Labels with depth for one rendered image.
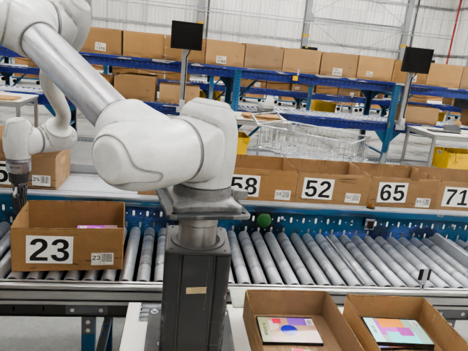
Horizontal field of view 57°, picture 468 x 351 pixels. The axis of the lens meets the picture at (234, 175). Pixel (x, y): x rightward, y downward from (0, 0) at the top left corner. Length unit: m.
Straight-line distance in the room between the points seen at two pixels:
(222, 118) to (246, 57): 5.57
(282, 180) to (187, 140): 1.24
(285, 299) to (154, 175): 0.75
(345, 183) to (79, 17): 1.47
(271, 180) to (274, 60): 4.65
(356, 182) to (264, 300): 1.01
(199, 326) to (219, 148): 0.51
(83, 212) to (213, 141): 1.04
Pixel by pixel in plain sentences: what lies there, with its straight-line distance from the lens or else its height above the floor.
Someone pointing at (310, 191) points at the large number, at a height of 0.95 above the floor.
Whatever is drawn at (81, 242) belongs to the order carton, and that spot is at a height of 0.87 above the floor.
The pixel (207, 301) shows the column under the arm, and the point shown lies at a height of 0.93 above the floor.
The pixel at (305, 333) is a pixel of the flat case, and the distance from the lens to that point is 1.46.
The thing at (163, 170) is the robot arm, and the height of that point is 1.33.
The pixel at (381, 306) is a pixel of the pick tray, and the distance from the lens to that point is 1.62.
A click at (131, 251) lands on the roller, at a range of 1.89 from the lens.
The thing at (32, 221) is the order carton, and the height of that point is 0.83.
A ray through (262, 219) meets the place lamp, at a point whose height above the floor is 0.82.
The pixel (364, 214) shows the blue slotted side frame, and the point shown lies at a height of 0.86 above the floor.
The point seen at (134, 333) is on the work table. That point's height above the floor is 0.75.
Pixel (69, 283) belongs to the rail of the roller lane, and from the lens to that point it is 1.70.
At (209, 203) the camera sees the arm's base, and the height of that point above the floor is 1.21.
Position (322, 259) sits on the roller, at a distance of 2.00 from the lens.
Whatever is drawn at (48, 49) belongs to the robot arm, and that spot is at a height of 1.55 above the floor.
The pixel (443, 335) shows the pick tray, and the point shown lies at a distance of 1.59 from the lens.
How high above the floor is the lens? 1.59
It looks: 16 degrees down
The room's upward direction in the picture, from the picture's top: 6 degrees clockwise
